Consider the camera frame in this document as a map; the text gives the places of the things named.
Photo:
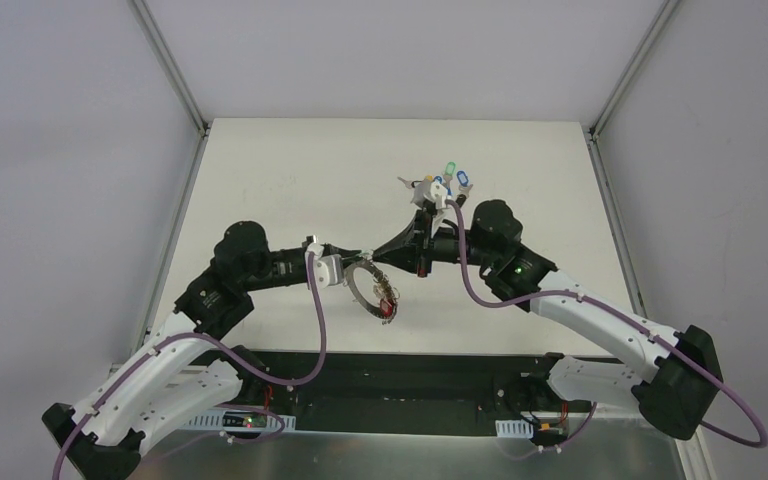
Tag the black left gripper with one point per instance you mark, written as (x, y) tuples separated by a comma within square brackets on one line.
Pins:
[(330, 253)]

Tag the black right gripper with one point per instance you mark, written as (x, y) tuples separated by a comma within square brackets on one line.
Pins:
[(423, 245)]

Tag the silver metal ring disc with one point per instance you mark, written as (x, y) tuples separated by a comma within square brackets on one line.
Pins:
[(368, 285)]

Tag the red key tag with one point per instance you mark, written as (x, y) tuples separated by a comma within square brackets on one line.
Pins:
[(387, 308)]

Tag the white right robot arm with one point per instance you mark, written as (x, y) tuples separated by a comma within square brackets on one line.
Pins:
[(589, 311)]

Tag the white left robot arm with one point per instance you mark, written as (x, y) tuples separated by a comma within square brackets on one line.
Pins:
[(184, 367)]

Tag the loose blue key tag right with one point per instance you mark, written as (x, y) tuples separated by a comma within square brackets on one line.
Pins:
[(463, 181)]

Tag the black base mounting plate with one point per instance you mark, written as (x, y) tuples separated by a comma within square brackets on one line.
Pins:
[(446, 395)]

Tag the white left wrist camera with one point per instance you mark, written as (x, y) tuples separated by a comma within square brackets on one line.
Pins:
[(328, 270)]

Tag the aluminium frame rail front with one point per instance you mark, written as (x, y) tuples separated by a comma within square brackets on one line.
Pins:
[(368, 392)]

